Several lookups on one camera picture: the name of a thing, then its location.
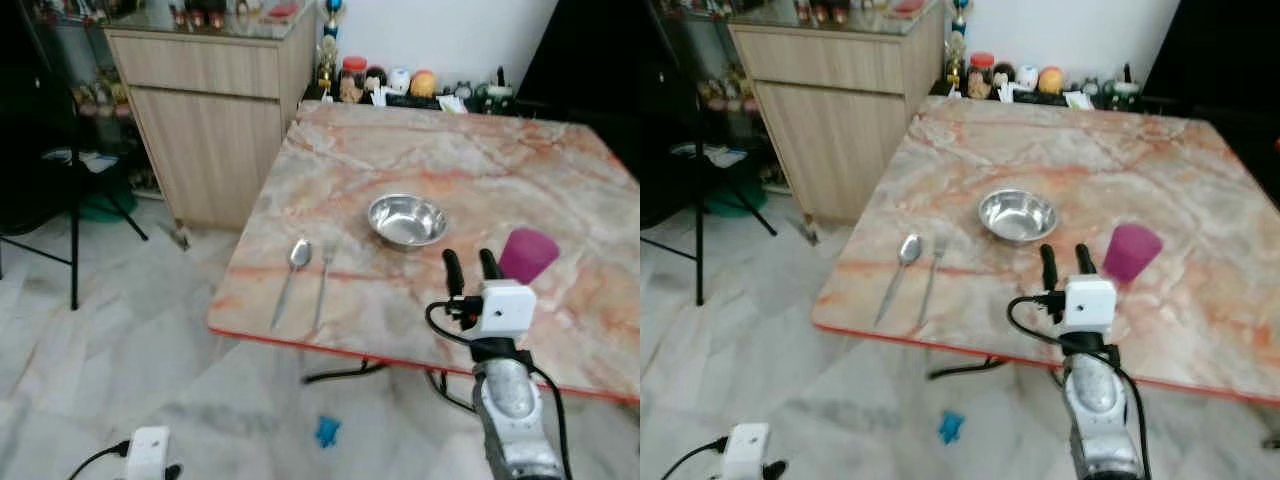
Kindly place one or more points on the purple plastic cup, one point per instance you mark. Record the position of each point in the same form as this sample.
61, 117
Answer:
1131, 250
527, 253

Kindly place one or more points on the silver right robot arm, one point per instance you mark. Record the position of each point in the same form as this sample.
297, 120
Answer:
510, 400
1095, 400

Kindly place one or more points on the steel bowl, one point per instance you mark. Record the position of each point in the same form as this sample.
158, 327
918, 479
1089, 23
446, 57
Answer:
1017, 215
407, 220

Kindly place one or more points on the marble pattern folding table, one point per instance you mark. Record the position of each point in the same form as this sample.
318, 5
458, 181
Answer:
1100, 150
480, 160

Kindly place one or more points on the steel fork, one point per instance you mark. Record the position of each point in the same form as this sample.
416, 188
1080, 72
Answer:
329, 251
938, 247

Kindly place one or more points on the steel spoon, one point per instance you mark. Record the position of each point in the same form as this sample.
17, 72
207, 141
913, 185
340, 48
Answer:
300, 252
910, 247

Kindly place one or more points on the black low shelf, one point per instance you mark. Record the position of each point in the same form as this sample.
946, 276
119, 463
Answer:
420, 102
1098, 103

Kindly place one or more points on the small white card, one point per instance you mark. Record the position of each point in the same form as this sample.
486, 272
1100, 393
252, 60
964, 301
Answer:
452, 103
1078, 99

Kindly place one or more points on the small blue toy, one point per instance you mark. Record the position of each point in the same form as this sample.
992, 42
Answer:
950, 427
327, 431

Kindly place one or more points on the green ornament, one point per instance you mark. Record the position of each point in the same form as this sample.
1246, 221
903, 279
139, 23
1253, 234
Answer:
1125, 89
497, 93

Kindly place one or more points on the round orange figurine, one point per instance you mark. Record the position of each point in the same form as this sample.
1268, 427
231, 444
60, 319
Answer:
423, 84
1050, 80

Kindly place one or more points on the dark brown figurine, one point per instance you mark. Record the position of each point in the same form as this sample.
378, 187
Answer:
376, 82
1003, 78

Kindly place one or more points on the jar with red lid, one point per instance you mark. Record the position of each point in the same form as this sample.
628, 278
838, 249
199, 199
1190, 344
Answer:
353, 78
982, 73

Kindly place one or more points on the black television screen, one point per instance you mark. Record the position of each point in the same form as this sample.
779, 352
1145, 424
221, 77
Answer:
585, 50
1215, 50

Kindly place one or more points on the gold trophy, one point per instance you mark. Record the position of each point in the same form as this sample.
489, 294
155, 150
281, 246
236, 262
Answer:
958, 45
330, 50

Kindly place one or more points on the white paper sheet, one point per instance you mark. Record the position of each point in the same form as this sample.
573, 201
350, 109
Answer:
715, 155
90, 160

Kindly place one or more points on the green plastic basin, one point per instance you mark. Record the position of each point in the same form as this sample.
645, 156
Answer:
735, 202
108, 207

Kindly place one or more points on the light wooden cabinet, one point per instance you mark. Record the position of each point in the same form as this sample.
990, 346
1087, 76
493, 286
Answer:
835, 120
210, 120

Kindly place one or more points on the glass display shelf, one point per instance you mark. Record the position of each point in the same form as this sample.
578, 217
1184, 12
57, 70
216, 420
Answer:
100, 100
720, 95

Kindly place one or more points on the small red box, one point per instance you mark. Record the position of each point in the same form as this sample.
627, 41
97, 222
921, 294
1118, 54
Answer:
908, 7
283, 10

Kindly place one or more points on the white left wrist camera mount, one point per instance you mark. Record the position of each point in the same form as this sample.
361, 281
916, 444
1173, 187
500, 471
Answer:
148, 452
746, 448

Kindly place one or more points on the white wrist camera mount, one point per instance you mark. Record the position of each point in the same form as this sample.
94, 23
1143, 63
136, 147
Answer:
148, 452
1090, 303
746, 448
505, 308

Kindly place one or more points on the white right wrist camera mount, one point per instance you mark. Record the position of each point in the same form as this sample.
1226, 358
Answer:
1090, 303
505, 308

